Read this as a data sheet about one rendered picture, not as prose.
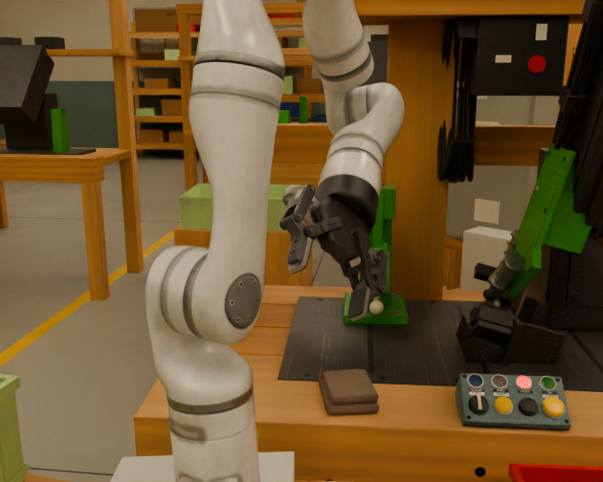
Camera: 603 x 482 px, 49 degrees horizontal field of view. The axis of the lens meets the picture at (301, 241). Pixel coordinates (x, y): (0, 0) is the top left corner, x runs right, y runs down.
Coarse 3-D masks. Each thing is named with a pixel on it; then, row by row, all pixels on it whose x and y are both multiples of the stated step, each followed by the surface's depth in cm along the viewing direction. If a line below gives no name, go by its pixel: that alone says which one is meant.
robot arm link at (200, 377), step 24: (168, 264) 65; (192, 264) 64; (168, 288) 64; (168, 312) 64; (168, 336) 67; (192, 336) 65; (168, 360) 67; (192, 360) 68; (216, 360) 69; (240, 360) 71; (168, 384) 67; (192, 384) 66; (216, 384) 66; (240, 384) 67; (192, 408) 66; (216, 408) 66
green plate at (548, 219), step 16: (560, 160) 109; (544, 176) 115; (560, 176) 107; (544, 192) 113; (560, 192) 107; (528, 208) 118; (544, 208) 110; (560, 208) 109; (528, 224) 116; (544, 224) 109; (560, 224) 110; (576, 224) 110; (528, 240) 114; (544, 240) 111; (560, 240) 110; (576, 240) 110
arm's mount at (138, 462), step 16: (128, 464) 89; (144, 464) 88; (160, 464) 88; (272, 464) 87; (288, 464) 87; (112, 480) 85; (128, 480) 85; (144, 480) 85; (160, 480) 85; (272, 480) 83; (288, 480) 83
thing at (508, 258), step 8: (504, 256) 111; (512, 256) 111; (520, 256) 112; (504, 264) 111; (512, 264) 110; (520, 264) 111; (496, 272) 115; (504, 272) 112; (512, 272) 111; (520, 272) 111; (488, 280) 117; (496, 280) 115; (504, 280) 113; (496, 288) 115; (504, 288) 115
